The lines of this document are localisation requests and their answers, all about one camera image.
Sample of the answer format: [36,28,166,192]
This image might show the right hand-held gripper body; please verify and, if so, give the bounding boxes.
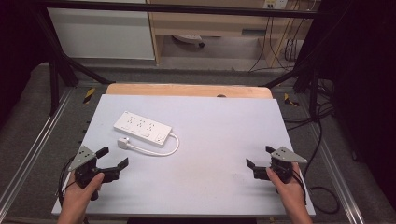
[252,146,309,185]

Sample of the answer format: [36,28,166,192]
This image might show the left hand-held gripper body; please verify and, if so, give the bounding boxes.
[67,145,121,201]

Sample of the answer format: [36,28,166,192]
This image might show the white plug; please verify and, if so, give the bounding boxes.
[117,136,131,149]

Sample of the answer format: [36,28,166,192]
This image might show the white power strip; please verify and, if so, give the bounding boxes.
[112,110,173,147]

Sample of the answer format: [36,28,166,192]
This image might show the white power cord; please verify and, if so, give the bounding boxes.
[126,132,181,158]

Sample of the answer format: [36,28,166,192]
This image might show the person's right hand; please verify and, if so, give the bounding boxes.
[265,162,308,217]

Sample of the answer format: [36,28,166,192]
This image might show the person's left hand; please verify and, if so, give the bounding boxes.
[61,172,106,217]

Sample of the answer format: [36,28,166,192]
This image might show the white work board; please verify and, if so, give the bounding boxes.
[50,93,317,217]

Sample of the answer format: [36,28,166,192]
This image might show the yellow black tape marker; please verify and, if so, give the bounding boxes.
[283,92,301,107]
[82,87,96,105]

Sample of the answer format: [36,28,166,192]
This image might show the wooden table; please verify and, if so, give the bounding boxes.
[105,82,275,100]

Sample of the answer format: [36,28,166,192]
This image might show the black curtain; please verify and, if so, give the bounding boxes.
[0,0,43,129]
[316,0,396,203]

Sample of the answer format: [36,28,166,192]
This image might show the white cabinet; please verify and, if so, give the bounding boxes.
[46,0,156,61]

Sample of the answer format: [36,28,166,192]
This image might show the office chair base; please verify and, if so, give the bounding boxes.
[172,34,206,49]

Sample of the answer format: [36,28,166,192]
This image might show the light wooden desk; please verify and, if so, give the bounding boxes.
[145,0,317,67]

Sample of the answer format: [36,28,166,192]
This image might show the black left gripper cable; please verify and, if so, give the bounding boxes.
[57,155,78,209]

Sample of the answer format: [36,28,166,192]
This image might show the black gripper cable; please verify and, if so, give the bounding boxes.
[57,155,78,209]
[292,119,341,215]

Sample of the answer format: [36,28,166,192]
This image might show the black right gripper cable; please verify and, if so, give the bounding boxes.
[292,119,341,215]

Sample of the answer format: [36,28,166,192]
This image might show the aluminium floor rail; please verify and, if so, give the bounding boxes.
[306,122,366,224]
[0,88,76,216]

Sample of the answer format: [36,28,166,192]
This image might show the black floor cable bundle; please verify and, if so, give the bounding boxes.
[282,78,336,133]

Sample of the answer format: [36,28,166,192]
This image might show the black upright frame post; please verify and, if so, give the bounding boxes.
[309,69,319,120]
[49,59,61,117]

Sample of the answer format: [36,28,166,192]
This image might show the black diagonal frame strut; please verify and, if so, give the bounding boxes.
[32,7,116,86]
[263,59,318,90]

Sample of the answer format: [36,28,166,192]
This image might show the hanging black cables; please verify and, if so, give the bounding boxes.
[247,13,309,73]

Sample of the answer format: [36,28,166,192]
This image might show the white wall socket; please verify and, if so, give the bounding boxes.
[262,0,290,10]

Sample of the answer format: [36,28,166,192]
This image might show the black horizontal frame bar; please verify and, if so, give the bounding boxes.
[39,0,323,19]

